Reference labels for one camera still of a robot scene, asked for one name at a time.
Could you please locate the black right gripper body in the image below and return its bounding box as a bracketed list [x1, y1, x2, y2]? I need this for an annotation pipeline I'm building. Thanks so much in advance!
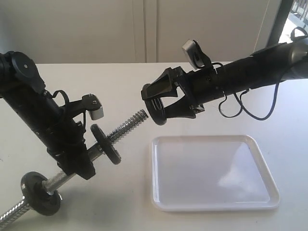
[177, 67, 225, 113]

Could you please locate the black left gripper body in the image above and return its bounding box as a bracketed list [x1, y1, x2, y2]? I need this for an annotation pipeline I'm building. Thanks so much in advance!
[45, 115, 87, 171]

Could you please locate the chrome threaded dumbbell bar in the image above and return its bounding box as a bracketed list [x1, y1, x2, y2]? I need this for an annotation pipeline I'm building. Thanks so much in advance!
[0, 109, 148, 230]

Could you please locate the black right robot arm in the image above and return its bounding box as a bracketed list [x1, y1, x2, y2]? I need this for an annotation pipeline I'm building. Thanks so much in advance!
[141, 37, 308, 125]

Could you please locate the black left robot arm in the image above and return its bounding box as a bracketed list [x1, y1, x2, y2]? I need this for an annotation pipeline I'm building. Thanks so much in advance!
[0, 51, 103, 180]

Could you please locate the black far-end weight plate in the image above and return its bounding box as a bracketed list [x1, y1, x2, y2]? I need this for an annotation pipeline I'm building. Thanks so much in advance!
[90, 124, 121, 165]

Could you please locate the black near-end weight plate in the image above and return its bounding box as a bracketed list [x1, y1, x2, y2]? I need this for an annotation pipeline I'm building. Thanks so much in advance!
[21, 171, 61, 216]

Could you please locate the white plastic tray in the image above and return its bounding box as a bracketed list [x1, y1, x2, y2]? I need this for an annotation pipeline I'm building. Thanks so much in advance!
[150, 135, 280, 212]

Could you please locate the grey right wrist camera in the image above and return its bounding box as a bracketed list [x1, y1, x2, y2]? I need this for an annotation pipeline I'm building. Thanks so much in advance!
[182, 39, 204, 70]

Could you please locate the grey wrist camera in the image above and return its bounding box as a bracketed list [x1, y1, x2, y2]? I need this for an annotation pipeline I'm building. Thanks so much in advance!
[182, 39, 204, 70]
[81, 94, 104, 121]

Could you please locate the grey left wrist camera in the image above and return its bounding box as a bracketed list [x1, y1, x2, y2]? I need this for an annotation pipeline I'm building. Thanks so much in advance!
[81, 94, 104, 121]

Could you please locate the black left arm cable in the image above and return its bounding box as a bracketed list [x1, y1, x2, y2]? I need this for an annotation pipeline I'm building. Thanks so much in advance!
[44, 90, 87, 135]

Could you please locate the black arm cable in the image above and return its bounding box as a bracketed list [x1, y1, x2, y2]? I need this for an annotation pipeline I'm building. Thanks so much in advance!
[218, 27, 308, 121]
[44, 90, 87, 135]

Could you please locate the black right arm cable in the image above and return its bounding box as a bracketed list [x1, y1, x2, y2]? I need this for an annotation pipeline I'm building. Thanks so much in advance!
[218, 27, 308, 121]

